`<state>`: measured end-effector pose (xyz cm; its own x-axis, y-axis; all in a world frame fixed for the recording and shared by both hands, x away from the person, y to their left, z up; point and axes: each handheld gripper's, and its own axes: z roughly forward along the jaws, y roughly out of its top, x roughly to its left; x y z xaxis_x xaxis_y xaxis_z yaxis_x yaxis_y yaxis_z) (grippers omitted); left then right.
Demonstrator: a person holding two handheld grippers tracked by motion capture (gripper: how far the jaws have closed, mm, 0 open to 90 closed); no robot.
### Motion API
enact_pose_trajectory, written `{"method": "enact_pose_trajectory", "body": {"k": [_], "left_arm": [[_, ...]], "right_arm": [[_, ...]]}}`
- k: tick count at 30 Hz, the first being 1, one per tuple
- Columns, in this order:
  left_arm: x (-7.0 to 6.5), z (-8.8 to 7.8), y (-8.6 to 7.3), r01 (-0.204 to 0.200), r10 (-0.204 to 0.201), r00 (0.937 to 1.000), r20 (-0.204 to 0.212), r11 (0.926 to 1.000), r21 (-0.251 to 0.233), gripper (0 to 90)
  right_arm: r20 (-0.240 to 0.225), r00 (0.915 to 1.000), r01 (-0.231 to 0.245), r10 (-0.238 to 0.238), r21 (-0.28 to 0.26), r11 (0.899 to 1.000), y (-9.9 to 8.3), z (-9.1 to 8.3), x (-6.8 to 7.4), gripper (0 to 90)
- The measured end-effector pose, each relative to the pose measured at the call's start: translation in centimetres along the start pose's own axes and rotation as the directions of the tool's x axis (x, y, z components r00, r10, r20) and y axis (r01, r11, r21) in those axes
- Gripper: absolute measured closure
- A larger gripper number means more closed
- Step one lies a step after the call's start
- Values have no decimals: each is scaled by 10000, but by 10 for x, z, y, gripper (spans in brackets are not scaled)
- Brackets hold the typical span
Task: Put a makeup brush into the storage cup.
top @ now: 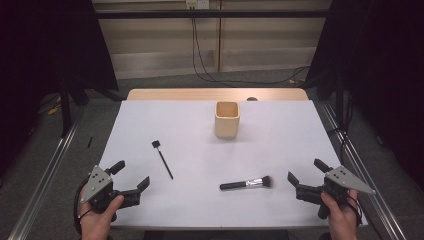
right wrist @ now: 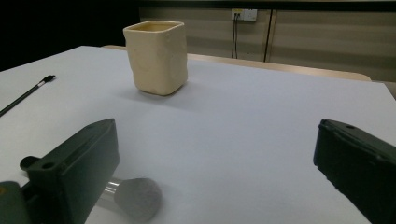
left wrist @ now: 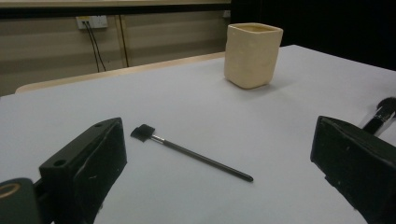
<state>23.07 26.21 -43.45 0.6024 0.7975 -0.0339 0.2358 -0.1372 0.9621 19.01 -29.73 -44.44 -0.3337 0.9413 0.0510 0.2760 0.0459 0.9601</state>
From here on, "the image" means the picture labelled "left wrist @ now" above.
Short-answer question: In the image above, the black horizontal frame bar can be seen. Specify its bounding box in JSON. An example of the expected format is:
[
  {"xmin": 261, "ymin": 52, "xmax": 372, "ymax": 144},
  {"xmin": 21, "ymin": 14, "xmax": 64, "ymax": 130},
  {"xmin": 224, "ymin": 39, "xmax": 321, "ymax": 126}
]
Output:
[{"xmin": 0, "ymin": 3, "xmax": 232, "ymax": 19}]

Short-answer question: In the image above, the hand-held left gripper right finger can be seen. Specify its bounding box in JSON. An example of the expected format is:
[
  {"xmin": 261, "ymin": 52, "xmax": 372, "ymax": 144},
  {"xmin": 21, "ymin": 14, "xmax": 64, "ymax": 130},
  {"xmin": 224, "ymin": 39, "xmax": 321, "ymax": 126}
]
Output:
[{"xmin": 310, "ymin": 115, "xmax": 396, "ymax": 224}]

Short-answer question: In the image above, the white table mat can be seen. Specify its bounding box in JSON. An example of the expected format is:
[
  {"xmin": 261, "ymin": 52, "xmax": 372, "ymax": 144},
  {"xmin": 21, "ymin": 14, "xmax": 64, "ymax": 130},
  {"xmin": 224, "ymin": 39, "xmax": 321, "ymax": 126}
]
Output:
[{"xmin": 0, "ymin": 44, "xmax": 396, "ymax": 224}]

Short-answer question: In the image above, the cream square cup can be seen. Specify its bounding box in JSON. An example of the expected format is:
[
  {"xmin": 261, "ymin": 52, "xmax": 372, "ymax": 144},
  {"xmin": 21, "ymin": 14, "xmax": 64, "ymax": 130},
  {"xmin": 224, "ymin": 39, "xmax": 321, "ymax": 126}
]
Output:
[{"xmin": 223, "ymin": 22, "xmax": 284, "ymax": 91}]

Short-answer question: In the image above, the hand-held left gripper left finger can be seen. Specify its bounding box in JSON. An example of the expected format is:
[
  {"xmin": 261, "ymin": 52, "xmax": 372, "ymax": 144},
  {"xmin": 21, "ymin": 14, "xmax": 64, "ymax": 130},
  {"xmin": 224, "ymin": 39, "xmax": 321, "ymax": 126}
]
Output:
[{"xmin": 38, "ymin": 117, "xmax": 128, "ymax": 224}]

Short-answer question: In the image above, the thick black makeup brush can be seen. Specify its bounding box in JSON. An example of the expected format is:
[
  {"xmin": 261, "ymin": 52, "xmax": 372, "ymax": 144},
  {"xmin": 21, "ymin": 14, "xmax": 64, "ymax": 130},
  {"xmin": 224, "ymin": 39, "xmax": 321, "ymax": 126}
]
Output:
[{"xmin": 358, "ymin": 96, "xmax": 396, "ymax": 137}]

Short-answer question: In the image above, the white wall socket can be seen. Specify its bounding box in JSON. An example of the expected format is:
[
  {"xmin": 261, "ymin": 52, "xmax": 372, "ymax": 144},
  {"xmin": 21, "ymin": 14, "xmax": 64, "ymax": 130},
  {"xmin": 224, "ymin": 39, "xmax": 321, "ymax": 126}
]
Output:
[{"xmin": 76, "ymin": 15, "xmax": 109, "ymax": 31}]

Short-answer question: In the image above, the black curtain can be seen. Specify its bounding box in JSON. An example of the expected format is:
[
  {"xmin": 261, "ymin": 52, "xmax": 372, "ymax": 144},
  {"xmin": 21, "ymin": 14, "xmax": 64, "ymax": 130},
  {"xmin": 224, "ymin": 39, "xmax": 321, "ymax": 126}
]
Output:
[{"xmin": 230, "ymin": 0, "xmax": 396, "ymax": 71}]

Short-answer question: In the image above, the black wall cable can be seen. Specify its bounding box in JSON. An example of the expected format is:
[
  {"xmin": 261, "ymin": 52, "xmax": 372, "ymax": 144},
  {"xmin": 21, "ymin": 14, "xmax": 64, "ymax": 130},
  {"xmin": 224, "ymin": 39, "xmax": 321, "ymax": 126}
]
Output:
[
  {"xmin": 82, "ymin": 21, "xmax": 101, "ymax": 74},
  {"xmin": 85, "ymin": 21, "xmax": 107, "ymax": 73}
]

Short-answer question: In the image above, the thin black makeup brush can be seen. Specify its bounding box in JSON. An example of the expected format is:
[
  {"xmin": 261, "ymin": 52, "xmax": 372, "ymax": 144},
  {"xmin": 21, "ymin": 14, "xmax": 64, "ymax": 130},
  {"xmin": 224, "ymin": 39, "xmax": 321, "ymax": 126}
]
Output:
[{"xmin": 130, "ymin": 123, "xmax": 254, "ymax": 183}]

